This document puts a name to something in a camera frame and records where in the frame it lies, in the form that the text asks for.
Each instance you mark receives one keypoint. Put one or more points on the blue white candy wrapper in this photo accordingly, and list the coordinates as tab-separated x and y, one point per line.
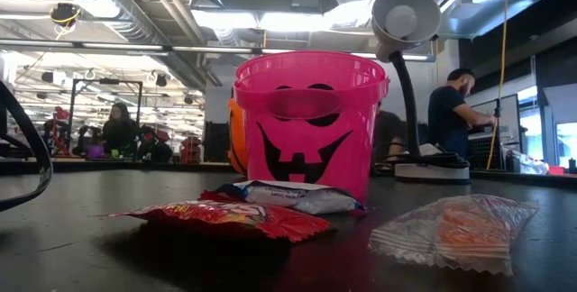
306	199

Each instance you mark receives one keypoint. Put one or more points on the red Skittles candy bag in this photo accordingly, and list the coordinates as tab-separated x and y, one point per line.
252	222

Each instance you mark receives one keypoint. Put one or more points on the clear wrapper orange candy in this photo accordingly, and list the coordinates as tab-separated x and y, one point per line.
451	233

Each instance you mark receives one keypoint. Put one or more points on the orange pumpkin bucket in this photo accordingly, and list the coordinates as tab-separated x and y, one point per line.
236	139

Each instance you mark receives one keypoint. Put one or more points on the black crate stack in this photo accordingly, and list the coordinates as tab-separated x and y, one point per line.
217	141

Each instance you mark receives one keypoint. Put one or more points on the pink pumpkin face bucket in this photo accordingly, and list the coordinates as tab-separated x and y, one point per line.
360	103

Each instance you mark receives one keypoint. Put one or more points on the white desk lamp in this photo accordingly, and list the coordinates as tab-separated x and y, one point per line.
405	17

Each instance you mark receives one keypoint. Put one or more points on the purple container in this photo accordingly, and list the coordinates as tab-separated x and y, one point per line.
95	151

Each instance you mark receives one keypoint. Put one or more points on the clear plastic bag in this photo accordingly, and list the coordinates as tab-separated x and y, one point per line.
527	163

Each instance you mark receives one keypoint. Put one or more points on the black bucket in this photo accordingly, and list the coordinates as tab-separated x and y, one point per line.
41	152

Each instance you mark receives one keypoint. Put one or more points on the black ceiling device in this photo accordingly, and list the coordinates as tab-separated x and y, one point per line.
64	14

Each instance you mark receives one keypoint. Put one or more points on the small red box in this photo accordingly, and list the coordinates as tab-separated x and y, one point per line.
556	170

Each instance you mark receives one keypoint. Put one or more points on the dark bottle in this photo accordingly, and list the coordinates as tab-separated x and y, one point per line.
572	166

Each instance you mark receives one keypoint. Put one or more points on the gray board black frame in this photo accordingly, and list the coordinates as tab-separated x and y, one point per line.
507	112

